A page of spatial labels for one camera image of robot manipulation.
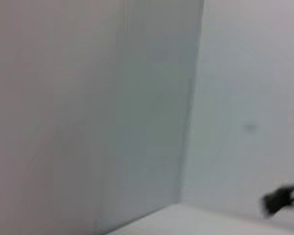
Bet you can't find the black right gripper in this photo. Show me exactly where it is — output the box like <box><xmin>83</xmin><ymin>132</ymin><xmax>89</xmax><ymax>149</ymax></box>
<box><xmin>260</xmin><ymin>182</ymin><xmax>294</xmax><ymax>218</ymax></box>

